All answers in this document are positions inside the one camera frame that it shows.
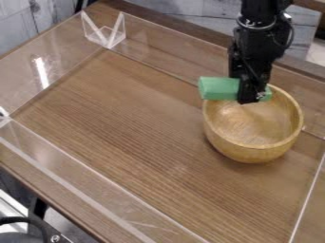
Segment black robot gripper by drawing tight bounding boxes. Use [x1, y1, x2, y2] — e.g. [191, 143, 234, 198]
[228, 19, 294, 104]

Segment green rectangular block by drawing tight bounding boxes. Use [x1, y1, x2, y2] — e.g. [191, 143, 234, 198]
[198, 76, 274, 103]

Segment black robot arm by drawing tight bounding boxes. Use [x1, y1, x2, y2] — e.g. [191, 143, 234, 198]
[228, 0, 294, 104]

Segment brown wooden bowl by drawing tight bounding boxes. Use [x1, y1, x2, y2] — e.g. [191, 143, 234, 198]
[202, 85, 305, 163]

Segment black table leg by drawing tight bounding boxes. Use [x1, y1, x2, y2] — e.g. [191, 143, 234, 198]
[28, 197, 48, 219]

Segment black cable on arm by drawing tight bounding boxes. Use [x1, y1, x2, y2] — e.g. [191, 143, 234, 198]
[270, 9, 295, 60]

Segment black metal base bracket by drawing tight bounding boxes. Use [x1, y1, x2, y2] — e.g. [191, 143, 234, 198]
[40, 221, 73, 243]

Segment black cable under table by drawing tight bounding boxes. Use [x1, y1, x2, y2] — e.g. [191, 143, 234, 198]
[0, 216, 49, 243]

